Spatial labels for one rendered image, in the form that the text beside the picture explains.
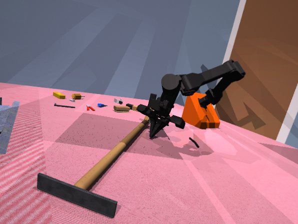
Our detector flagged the yellow rectangular block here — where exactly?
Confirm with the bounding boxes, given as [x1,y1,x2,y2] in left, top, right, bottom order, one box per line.
[53,92,66,99]

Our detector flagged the red-handled pliers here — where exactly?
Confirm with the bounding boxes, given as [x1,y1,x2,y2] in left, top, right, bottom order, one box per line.
[86,105,95,111]

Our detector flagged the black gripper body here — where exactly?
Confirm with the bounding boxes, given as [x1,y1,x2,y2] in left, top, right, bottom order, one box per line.
[136,95,186,129]

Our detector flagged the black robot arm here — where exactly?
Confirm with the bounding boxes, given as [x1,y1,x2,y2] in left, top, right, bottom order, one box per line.
[147,59,246,114]

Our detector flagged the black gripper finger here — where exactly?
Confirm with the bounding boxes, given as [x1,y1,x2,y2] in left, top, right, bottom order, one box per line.
[147,115,157,137]
[150,118,169,138]

